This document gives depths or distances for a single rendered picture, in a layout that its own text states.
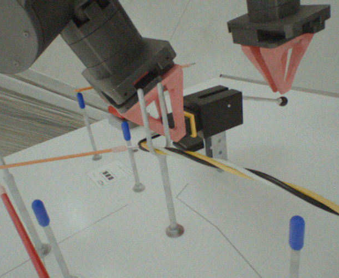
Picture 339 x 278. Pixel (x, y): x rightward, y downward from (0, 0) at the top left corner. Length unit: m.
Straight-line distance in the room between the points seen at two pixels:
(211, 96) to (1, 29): 0.22
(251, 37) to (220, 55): 1.68
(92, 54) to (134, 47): 0.04
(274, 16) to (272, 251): 0.24
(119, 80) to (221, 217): 0.16
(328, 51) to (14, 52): 1.58
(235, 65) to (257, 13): 1.57
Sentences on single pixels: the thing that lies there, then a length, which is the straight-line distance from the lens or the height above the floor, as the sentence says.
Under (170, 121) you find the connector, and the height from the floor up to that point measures 1.18.
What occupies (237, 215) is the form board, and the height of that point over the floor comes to 1.13.
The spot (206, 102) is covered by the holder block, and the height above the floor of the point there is 1.16.
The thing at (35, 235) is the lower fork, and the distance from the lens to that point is 0.31.
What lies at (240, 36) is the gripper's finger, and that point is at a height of 1.12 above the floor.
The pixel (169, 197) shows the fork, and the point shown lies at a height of 1.20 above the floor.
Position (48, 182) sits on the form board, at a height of 1.23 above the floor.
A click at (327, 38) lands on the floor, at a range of 1.73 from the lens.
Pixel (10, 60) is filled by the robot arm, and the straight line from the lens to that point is 0.20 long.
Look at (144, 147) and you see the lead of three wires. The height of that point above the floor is 1.23.
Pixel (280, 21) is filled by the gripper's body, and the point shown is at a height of 1.13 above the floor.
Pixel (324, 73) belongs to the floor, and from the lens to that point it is 1.64.
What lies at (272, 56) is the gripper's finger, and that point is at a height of 1.11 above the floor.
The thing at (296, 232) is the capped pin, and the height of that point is 1.22.
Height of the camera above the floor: 1.39
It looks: 41 degrees down
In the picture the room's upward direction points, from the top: 70 degrees counter-clockwise
